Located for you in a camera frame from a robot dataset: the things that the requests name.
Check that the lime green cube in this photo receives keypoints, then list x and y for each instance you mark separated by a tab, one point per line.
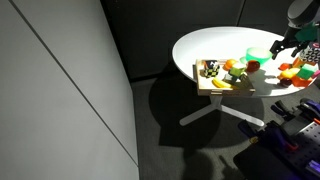
236	72

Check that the yellow lemon upper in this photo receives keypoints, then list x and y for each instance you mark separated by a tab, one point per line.
286	74

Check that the grey block in tray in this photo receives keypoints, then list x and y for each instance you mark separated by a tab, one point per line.
230	78

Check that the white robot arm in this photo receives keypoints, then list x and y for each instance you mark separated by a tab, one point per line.
301	13

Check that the purple clamp lower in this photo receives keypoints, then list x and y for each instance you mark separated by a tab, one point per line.
272	136

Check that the green foam block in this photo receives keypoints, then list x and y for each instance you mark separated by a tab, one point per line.
306	71

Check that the yellow lemon lower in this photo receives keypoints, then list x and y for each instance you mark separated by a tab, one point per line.
294	70

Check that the black patterned letter cube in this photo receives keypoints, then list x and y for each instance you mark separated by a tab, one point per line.
311	53

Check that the purple clamp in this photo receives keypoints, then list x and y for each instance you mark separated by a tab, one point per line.
307	109
272	136

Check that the wooden tray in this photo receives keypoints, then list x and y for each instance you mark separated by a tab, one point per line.
206	87

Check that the dark purple plum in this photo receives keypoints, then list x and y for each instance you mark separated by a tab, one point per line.
285	82

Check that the yellow banana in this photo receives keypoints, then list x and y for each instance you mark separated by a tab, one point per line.
221	84

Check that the purple clamp upper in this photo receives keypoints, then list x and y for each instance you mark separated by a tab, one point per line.
307	109

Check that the green plastic bowl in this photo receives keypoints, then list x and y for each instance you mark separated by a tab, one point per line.
256	53

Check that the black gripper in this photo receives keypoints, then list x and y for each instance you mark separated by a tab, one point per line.
292	37

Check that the yellow lemon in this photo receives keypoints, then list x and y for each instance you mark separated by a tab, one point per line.
286	74
294	70

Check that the pink block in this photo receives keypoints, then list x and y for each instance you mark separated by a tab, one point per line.
316	74

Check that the orange square block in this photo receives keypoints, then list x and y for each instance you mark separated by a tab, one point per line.
300	82

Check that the brown striped block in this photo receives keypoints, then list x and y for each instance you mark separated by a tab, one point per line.
297	63

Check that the white table pedestal base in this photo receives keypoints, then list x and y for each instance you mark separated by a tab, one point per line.
217	106

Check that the orange fruit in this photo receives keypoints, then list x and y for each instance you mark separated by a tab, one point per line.
229	64

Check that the black perforated mounting board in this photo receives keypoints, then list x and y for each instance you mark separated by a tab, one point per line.
258	162

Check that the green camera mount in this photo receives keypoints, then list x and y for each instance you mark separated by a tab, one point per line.
308	33

